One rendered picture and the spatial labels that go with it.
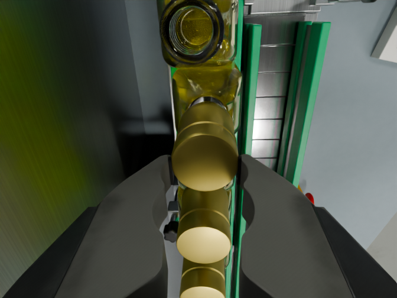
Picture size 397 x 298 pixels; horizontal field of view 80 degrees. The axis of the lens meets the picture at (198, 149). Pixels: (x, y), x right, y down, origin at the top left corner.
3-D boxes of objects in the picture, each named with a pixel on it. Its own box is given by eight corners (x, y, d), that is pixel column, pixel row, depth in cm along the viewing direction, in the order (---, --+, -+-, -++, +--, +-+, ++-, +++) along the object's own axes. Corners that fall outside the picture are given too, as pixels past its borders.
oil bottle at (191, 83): (189, 45, 35) (165, 77, 16) (227, 44, 35) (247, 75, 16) (191, 84, 38) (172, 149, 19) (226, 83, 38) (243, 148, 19)
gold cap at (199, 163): (176, 102, 15) (165, 132, 11) (234, 101, 15) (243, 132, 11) (180, 152, 16) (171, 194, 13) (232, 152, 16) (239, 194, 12)
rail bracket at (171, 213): (152, 175, 47) (133, 227, 35) (187, 175, 47) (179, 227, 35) (155, 191, 49) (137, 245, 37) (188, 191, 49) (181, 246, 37)
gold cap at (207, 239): (180, 180, 18) (172, 224, 14) (228, 180, 17) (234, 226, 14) (182, 215, 19) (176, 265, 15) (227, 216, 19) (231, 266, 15)
